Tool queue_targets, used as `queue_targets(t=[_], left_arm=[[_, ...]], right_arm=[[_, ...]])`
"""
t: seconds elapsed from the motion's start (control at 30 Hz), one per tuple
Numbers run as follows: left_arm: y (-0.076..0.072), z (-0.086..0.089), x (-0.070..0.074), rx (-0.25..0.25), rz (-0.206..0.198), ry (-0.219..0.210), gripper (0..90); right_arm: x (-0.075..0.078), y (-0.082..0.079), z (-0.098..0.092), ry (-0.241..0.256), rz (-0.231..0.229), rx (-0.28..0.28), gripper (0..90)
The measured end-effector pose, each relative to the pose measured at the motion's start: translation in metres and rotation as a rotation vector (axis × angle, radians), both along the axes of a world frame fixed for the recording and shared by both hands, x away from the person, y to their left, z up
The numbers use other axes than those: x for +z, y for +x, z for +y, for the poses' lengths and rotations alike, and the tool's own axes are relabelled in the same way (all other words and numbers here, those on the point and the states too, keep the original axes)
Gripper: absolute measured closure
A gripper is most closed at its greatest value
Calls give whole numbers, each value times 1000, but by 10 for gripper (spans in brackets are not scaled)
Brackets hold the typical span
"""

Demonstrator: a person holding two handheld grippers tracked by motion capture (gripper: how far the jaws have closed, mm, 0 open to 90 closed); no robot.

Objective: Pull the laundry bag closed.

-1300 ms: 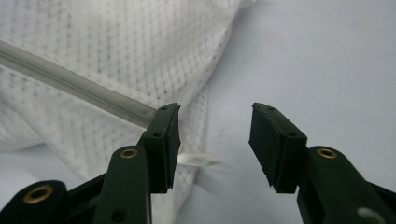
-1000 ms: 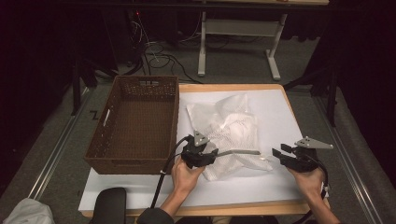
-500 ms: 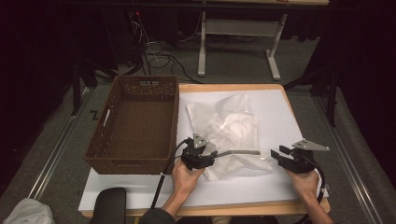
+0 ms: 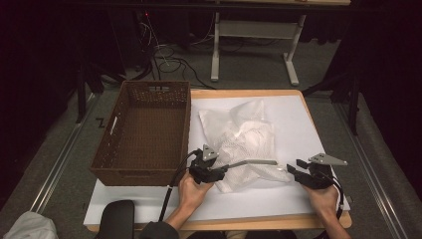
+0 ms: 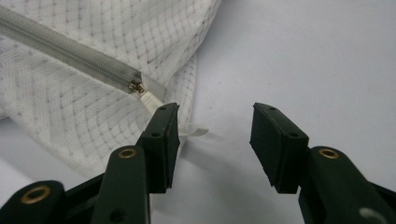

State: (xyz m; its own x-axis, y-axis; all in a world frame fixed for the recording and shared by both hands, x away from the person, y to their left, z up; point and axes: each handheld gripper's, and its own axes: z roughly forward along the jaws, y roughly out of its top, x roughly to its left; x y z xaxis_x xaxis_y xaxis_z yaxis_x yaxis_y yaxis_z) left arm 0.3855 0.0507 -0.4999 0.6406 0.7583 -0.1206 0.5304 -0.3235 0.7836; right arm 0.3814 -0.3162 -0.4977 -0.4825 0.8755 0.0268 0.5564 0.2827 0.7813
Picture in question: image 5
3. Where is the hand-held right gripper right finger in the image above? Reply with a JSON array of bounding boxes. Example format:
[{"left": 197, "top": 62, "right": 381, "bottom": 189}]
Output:
[{"left": 249, "top": 102, "right": 396, "bottom": 224}]

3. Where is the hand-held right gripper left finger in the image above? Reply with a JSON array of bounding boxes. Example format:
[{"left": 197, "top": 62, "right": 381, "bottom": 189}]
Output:
[{"left": 90, "top": 102, "right": 181, "bottom": 224}]

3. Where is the white mesh laundry bag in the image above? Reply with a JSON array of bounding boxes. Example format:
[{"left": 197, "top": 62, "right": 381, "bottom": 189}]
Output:
[{"left": 0, "top": 0, "right": 222, "bottom": 179}]

